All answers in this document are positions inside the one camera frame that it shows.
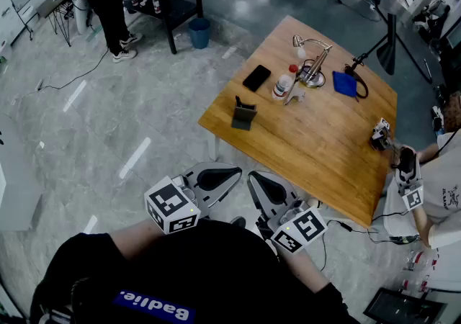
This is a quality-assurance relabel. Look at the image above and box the black smartphone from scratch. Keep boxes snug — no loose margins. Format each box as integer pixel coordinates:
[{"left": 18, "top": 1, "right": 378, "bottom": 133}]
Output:
[{"left": 241, "top": 64, "right": 272, "bottom": 93}]

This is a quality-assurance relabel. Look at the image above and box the thin black floor cable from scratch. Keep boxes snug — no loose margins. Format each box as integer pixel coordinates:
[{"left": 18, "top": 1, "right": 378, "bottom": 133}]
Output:
[{"left": 323, "top": 219, "right": 423, "bottom": 246}]

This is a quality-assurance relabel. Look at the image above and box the clear acrylic stand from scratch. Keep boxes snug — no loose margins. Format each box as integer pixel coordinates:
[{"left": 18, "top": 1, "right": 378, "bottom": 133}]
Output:
[{"left": 282, "top": 79, "right": 307, "bottom": 107}]

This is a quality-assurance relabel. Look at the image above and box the black floor cable with adapter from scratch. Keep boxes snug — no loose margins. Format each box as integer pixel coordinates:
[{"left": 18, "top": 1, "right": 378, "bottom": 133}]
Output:
[{"left": 35, "top": 48, "right": 109, "bottom": 92}]

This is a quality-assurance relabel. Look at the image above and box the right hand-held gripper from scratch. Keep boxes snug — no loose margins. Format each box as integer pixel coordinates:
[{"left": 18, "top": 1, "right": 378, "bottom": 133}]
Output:
[{"left": 247, "top": 170, "right": 328, "bottom": 254}]

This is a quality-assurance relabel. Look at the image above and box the white table leg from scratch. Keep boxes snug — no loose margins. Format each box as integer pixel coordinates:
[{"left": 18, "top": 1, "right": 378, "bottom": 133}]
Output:
[{"left": 208, "top": 133, "right": 221, "bottom": 162}]

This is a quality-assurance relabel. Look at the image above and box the blue waste bin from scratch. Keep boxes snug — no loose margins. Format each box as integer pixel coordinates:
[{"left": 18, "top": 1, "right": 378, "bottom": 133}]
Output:
[{"left": 187, "top": 17, "right": 212, "bottom": 50}]

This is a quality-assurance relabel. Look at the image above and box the clear bottle with red cap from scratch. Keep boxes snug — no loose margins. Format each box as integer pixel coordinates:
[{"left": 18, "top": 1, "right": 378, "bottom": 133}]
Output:
[{"left": 271, "top": 63, "right": 300, "bottom": 102}]

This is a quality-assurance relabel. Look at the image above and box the black wire stool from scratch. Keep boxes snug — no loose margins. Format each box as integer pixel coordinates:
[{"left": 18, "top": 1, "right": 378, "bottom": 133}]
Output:
[{"left": 45, "top": 1, "right": 76, "bottom": 48}]

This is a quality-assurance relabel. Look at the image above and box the brown cardboard box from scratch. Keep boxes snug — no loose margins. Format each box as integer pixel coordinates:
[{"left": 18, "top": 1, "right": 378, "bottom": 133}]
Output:
[{"left": 230, "top": 102, "right": 259, "bottom": 132}]

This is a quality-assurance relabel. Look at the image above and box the person's black shirt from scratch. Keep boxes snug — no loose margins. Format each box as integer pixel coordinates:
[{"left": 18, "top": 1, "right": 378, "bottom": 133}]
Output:
[{"left": 28, "top": 219, "right": 361, "bottom": 324}]

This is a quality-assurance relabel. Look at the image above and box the silver desk lamp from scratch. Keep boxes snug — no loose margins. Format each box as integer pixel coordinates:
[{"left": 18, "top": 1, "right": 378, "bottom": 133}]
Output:
[{"left": 292, "top": 34, "right": 334, "bottom": 89}]

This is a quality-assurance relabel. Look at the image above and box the black strap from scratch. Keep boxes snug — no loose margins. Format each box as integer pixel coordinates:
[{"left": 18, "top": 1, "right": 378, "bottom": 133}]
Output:
[{"left": 344, "top": 62, "right": 370, "bottom": 101}]

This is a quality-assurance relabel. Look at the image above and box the black floor stand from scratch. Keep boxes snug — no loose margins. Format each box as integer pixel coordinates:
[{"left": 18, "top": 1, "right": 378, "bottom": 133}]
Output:
[{"left": 351, "top": 12, "right": 434, "bottom": 85}]

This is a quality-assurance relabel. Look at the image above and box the cluster of clear bottles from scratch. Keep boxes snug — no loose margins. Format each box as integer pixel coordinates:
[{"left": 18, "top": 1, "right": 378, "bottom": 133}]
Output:
[{"left": 400, "top": 248, "right": 441, "bottom": 294}]

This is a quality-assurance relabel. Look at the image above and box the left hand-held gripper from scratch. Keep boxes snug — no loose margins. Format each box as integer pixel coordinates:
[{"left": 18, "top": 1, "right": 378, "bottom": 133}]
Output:
[{"left": 143, "top": 162, "right": 243, "bottom": 235}]

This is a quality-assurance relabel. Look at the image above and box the black flat screen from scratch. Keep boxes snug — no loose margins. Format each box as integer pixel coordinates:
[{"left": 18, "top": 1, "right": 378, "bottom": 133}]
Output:
[{"left": 362, "top": 287, "right": 448, "bottom": 324}]

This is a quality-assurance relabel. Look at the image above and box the black lamp cable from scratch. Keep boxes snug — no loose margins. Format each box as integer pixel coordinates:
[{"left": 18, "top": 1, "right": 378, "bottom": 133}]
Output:
[{"left": 297, "top": 58, "right": 327, "bottom": 89}]

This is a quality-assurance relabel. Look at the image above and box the person's left forearm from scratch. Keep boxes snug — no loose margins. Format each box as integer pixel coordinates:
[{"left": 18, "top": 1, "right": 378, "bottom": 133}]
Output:
[{"left": 109, "top": 219, "right": 165, "bottom": 263}]

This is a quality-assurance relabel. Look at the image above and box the person's right forearm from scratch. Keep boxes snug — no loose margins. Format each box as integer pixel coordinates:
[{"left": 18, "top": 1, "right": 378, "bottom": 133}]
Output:
[{"left": 282, "top": 243, "right": 333, "bottom": 294}]

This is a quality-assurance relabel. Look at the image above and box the blue cloth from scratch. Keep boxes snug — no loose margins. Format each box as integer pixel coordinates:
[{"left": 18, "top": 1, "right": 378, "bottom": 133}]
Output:
[{"left": 331, "top": 70, "right": 359, "bottom": 96}]

